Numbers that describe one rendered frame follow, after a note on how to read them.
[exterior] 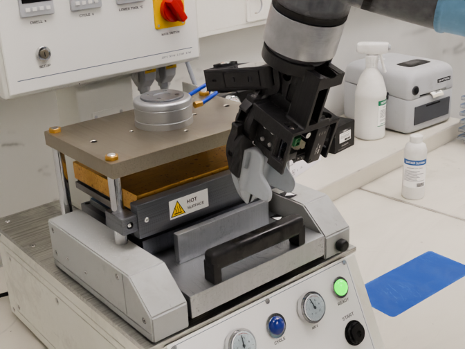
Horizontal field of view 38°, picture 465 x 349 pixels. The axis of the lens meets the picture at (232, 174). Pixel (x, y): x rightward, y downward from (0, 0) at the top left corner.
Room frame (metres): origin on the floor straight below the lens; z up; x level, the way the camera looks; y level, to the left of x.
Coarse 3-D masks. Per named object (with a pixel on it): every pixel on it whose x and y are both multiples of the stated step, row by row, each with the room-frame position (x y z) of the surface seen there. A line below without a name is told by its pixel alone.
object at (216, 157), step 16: (176, 160) 0.87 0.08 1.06; (192, 160) 0.87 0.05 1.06; (208, 160) 0.87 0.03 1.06; (224, 160) 0.86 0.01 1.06; (80, 176) 0.87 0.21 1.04; (96, 176) 0.83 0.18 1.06; (128, 176) 0.82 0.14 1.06; (144, 176) 0.82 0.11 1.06; (160, 176) 0.82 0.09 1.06; (176, 176) 0.81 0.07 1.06; (192, 176) 0.81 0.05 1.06; (96, 192) 0.84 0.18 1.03; (128, 192) 0.77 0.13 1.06; (144, 192) 0.76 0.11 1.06; (160, 192) 0.77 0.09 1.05; (128, 208) 0.78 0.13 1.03
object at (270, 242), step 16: (272, 224) 0.76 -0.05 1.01; (288, 224) 0.76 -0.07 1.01; (240, 240) 0.72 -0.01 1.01; (256, 240) 0.73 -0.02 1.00; (272, 240) 0.74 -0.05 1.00; (304, 240) 0.78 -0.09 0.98; (208, 256) 0.69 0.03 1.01; (224, 256) 0.70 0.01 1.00; (240, 256) 0.71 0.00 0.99; (208, 272) 0.69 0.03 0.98
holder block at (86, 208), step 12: (84, 204) 0.88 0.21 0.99; (240, 204) 0.86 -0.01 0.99; (96, 216) 0.85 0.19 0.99; (204, 216) 0.82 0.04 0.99; (216, 216) 0.83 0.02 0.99; (180, 228) 0.79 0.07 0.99; (132, 240) 0.78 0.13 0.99; (144, 240) 0.76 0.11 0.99; (156, 240) 0.77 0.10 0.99; (168, 240) 0.78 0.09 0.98; (156, 252) 0.77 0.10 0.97
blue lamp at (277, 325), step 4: (276, 316) 0.72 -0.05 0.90; (272, 320) 0.71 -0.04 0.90; (276, 320) 0.71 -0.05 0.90; (280, 320) 0.71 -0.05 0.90; (272, 324) 0.71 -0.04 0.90; (276, 324) 0.71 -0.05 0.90; (280, 324) 0.71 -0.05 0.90; (284, 324) 0.71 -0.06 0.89; (272, 328) 0.70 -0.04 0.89; (276, 328) 0.70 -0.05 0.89; (280, 328) 0.71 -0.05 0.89; (272, 332) 0.70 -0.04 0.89; (276, 332) 0.70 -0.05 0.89; (280, 332) 0.71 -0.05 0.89
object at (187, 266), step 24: (240, 216) 0.80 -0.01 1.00; (264, 216) 0.83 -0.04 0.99; (192, 240) 0.75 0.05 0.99; (216, 240) 0.78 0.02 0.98; (288, 240) 0.79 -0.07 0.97; (312, 240) 0.79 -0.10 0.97; (168, 264) 0.74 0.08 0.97; (192, 264) 0.74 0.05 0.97; (240, 264) 0.73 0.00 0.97; (264, 264) 0.73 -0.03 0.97; (288, 264) 0.76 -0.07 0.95; (192, 288) 0.68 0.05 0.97; (216, 288) 0.69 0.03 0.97; (240, 288) 0.71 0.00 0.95; (192, 312) 0.66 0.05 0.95
